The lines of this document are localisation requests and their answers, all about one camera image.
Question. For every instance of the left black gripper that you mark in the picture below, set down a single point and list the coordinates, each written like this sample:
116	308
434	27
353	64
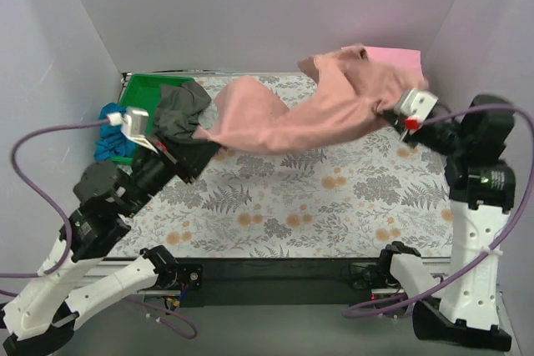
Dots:
179	162

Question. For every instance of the dusty pink printed t-shirt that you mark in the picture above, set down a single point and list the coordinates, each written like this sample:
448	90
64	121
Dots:
351	93

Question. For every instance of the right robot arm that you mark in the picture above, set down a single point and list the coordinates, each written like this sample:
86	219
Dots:
482	195

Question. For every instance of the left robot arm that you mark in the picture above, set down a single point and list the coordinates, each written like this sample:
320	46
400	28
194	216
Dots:
44	316

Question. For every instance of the grey t-shirt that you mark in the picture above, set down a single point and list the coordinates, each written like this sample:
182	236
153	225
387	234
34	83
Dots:
177	114

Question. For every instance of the light pink folded t-shirt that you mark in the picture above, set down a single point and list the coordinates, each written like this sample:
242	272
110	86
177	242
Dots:
408	59

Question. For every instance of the blue crumpled t-shirt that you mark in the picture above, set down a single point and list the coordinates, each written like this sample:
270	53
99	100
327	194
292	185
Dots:
112	143

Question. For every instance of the green plastic tray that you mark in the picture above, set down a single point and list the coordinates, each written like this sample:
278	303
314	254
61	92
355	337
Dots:
142	92

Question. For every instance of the floral patterned table mat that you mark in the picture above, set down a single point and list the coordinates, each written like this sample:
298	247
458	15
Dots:
345	201

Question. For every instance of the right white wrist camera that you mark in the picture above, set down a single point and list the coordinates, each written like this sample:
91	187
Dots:
414	106

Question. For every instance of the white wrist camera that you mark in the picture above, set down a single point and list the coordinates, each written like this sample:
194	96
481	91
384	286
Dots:
134	127
414	106

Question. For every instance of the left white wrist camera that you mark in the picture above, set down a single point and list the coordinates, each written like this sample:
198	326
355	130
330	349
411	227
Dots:
134	127

